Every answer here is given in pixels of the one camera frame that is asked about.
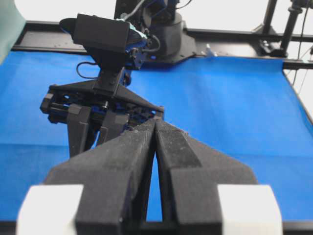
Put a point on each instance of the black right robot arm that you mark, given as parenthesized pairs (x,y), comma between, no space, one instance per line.
(144,13)

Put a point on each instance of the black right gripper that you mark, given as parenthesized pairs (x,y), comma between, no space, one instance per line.
(101,107)

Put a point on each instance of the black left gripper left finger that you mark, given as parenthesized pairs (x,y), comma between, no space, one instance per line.
(116,180)

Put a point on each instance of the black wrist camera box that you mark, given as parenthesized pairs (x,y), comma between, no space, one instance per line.
(101,33)

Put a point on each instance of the blue cloth mat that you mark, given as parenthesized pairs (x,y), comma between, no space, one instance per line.
(242,107)

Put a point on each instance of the black vertical stand pole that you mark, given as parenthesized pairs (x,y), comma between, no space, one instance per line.
(295,9)

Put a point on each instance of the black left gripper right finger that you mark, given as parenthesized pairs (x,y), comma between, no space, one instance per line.
(189,172)

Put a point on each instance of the black table frame rail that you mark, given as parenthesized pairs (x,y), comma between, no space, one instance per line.
(220,46)

